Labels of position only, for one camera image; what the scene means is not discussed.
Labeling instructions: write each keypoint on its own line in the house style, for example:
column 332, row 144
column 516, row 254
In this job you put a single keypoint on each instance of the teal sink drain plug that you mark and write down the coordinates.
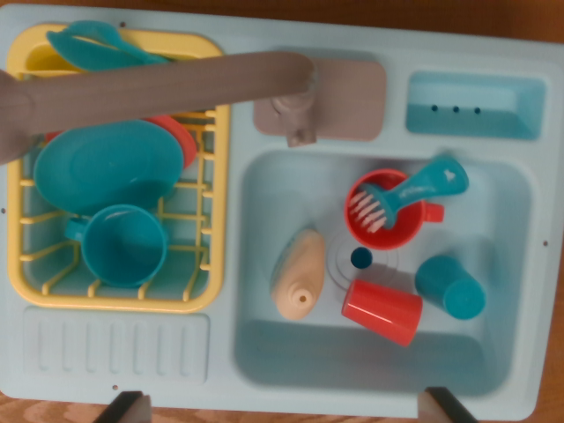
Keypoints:
column 361, row 257

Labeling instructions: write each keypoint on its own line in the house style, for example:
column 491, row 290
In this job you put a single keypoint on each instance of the grey-brown toy faucet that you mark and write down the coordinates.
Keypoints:
column 154, row 92

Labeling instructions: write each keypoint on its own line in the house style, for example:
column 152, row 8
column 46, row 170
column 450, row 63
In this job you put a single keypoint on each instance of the yellow plastic dish rack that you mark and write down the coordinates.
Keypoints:
column 222, row 247

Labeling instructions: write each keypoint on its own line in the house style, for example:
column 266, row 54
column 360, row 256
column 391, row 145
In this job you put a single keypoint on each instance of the red toy tumbler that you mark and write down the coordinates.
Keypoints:
column 383, row 310

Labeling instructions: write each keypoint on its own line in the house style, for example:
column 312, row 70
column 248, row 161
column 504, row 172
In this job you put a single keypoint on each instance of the teal dish brush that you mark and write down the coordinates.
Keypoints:
column 423, row 187

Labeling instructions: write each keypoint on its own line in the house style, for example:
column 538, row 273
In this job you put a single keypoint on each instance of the beige toy detergent bottle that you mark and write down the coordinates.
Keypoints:
column 299, row 273

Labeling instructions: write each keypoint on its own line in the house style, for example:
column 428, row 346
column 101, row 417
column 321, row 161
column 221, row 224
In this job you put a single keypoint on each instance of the flat teal toy plate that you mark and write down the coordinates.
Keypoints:
column 97, row 50

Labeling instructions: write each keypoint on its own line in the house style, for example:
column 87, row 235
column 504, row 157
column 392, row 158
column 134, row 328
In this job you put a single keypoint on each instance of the red toy plate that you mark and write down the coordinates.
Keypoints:
column 185, row 141

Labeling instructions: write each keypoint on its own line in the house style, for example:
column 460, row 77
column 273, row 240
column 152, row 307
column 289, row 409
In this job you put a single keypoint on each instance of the red toy mug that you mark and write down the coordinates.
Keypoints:
column 396, row 233

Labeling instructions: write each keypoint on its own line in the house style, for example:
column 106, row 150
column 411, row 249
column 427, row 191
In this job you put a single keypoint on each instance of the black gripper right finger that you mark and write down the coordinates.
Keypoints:
column 440, row 410

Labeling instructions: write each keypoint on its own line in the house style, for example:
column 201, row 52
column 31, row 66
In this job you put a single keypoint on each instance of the teal toy tumbler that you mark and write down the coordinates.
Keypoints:
column 449, row 286

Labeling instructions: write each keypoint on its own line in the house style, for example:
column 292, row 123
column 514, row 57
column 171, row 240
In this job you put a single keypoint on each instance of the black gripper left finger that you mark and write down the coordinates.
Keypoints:
column 130, row 410

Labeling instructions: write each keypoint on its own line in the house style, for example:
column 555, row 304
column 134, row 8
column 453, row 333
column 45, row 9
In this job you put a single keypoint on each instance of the teal toy mug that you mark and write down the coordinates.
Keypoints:
column 123, row 251

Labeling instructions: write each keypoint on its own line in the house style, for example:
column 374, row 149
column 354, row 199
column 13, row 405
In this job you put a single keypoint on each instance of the light blue toy sink unit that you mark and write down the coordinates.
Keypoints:
column 282, row 185

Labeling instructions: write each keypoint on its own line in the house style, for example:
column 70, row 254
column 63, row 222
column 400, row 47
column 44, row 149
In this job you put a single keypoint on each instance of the deep teal toy bowl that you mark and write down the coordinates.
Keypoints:
column 106, row 167

